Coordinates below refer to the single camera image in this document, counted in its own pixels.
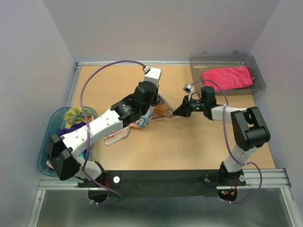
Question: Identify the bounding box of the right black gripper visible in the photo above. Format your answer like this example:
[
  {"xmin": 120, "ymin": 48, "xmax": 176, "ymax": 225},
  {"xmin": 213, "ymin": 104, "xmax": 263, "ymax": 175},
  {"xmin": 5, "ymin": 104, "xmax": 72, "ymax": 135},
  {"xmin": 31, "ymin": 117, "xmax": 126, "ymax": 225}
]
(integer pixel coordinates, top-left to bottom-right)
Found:
[{"xmin": 172, "ymin": 95, "xmax": 206, "ymax": 117}]

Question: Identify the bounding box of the patterned light blue towel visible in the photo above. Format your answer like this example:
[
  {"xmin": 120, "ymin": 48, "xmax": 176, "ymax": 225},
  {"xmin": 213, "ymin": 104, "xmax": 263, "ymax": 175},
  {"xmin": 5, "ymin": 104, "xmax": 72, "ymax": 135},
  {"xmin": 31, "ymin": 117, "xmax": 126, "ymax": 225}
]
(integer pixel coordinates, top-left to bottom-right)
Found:
[{"xmin": 105, "ymin": 94, "xmax": 175, "ymax": 146}]

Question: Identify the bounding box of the pink towel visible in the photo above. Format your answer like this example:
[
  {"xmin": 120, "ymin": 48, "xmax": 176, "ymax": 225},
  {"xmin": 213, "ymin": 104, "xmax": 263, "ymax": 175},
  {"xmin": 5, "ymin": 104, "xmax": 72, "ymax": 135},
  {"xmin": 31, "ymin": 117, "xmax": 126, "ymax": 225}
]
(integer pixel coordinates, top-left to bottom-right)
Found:
[{"xmin": 202, "ymin": 67, "xmax": 253, "ymax": 90}]

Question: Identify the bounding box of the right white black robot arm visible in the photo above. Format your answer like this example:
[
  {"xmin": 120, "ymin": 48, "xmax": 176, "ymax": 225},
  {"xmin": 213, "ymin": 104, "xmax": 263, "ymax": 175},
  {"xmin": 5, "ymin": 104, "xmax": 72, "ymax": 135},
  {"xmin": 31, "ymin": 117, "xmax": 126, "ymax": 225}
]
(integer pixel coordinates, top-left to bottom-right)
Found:
[{"xmin": 173, "ymin": 84, "xmax": 270, "ymax": 186}]

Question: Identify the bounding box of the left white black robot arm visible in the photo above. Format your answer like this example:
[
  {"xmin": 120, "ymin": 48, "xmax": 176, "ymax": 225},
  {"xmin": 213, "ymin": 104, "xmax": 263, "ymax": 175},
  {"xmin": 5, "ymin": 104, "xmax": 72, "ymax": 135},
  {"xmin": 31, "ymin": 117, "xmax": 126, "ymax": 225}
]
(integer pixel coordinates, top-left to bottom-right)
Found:
[{"xmin": 47, "ymin": 81, "xmax": 159, "ymax": 186}]

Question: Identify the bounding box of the yellow patterned towel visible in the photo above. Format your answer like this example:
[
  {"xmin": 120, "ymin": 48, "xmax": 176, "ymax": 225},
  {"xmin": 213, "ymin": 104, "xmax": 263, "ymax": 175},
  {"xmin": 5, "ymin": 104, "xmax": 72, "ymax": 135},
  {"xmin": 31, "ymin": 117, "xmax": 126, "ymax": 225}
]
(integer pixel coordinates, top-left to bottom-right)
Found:
[{"xmin": 63, "ymin": 107, "xmax": 86, "ymax": 129}]

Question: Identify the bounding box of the clear grey plastic bin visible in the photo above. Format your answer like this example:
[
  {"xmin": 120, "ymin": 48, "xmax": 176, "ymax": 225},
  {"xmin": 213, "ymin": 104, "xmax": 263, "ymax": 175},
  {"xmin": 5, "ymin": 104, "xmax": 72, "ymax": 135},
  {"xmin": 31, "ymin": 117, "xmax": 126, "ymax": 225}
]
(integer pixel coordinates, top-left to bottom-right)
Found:
[{"xmin": 189, "ymin": 52, "xmax": 266, "ymax": 94}]

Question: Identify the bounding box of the purple towel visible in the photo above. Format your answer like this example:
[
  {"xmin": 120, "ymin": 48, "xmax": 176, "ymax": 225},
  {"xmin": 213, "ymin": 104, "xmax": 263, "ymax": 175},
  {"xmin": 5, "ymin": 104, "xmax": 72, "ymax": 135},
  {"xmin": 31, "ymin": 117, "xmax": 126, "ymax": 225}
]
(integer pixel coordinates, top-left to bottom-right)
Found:
[{"xmin": 56, "ymin": 122, "xmax": 86, "ymax": 137}]

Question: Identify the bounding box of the teal plastic laundry bin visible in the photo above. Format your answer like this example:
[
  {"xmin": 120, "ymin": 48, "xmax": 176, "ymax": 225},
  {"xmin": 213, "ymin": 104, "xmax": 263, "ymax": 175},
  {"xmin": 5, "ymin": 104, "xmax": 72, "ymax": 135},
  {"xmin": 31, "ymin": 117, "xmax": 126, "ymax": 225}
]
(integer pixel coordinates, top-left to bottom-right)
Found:
[{"xmin": 37, "ymin": 106, "xmax": 98, "ymax": 178}]

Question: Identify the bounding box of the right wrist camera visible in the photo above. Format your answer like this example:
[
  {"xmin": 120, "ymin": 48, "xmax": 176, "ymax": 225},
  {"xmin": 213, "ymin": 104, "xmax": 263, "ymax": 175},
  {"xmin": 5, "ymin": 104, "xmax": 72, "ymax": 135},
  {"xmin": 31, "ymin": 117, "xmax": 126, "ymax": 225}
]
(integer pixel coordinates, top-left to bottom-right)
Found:
[{"xmin": 183, "ymin": 84, "xmax": 194, "ymax": 94}]

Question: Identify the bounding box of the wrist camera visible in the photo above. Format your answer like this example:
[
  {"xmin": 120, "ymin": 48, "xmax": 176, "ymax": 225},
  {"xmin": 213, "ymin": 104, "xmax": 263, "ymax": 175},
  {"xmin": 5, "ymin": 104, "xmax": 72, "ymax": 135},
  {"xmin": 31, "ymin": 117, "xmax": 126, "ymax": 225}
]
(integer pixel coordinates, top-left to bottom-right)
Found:
[
  {"xmin": 183, "ymin": 84, "xmax": 194, "ymax": 94},
  {"xmin": 143, "ymin": 67, "xmax": 162, "ymax": 87}
]

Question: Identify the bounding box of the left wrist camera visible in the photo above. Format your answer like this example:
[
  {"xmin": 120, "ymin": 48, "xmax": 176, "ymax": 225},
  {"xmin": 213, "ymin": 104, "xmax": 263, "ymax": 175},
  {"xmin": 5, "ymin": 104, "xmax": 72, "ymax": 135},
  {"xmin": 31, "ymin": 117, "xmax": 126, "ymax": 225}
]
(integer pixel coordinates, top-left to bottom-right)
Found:
[{"xmin": 143, "ymin": 67, "xmax": 162, "ymax": 87}]

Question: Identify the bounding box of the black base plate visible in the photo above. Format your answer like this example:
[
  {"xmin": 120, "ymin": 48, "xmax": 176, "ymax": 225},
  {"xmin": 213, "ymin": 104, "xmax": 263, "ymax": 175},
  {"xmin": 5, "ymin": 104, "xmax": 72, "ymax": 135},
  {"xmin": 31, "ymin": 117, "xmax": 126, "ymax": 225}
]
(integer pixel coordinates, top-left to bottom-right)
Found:
[{"xmin": 77, "ymin": 161, "xmax": 247, "ymax": 206}]

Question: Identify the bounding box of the aluminium front rail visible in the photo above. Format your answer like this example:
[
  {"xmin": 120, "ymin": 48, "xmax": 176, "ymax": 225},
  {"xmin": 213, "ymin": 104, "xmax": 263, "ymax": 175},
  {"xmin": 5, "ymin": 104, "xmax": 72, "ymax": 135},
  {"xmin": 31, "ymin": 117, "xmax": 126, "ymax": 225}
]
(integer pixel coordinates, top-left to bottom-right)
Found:
[{"xmin": 38, "ymin": 169, "xmax": 292, "ymax": 190}]

